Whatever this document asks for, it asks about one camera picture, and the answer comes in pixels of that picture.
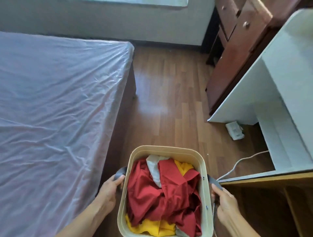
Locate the person's right hand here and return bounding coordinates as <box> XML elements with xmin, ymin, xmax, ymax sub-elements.
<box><xmin>211</xmin><ymin>184</ymin><xmax>241</xmax><ymax>226</ymax></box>

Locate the person's left hand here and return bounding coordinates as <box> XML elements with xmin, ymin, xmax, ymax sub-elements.
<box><xmin>97</xmin><ymin>174</ymin><xmax>126</xmax><ymax>214</ymax></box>

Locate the beige laundry basket with grey handles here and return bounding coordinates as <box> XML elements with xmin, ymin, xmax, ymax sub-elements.
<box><xmin>113</xmin><ymin>145</ymin><xmax>223</xmax><ymax>237</ymax></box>

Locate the person's right forearm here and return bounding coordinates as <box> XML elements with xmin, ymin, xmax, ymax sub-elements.
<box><xmin>223</xmin><ymin>210</ymin><xmax>261</xmax><ymax>237</ymax></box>

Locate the person's left forearm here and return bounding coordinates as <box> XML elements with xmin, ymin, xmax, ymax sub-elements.
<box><xmin>56</xmin><ymin>201</ymin><xmax>109</xmax><ymax>237</ymax></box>

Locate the white garment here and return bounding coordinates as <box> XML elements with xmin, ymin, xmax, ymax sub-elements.
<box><xmin>146</xmin><ymin>154</ymin><xmax>170</xmax><ymax>188</ymax></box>

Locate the red garment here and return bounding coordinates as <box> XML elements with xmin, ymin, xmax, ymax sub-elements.
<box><xmin>126</xmin><ymin>158</ymin><xmax>202</xmax><ymax>237</ymax></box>

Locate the light wooden table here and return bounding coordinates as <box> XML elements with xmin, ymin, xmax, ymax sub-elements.
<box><xmin>215</xmin><ymin>172</ymin><xmax>313</xmax><ymax>237</ymax></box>

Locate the yellow garment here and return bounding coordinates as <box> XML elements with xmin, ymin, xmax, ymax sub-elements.
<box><xmin>125</xmin><ymin>160</ymin><xmax>194</xmax><ymax>237</ymax></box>

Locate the white power strip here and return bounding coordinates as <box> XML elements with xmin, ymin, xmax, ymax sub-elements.
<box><xmin>225</xmin><ymin>121</ymin><xmax>245</xmax><ymax>141</ymax></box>

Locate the bed with light purple sheet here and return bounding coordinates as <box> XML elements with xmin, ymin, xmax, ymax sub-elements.
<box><xmin>0</xmin><ymin>31</ymin><xmax>137</xmax><ymax>237</ymax></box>

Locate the white desk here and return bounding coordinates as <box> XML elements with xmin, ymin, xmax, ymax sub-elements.
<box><xmin>207</xmin><ymin>8</ymin><xmax>313</xmax><ymax>183</ymax></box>

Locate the brown wooden dresser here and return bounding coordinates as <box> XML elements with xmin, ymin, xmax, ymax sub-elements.
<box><xmin>205</xmin><ymin>0</ymin><xmax>304</xmax><ymax>116</ymax></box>

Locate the white cable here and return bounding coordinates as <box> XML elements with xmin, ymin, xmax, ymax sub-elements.
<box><xmin>217</xmin><ymin>150</ymin><xmax>269</xmax><ymax>181</ymax></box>

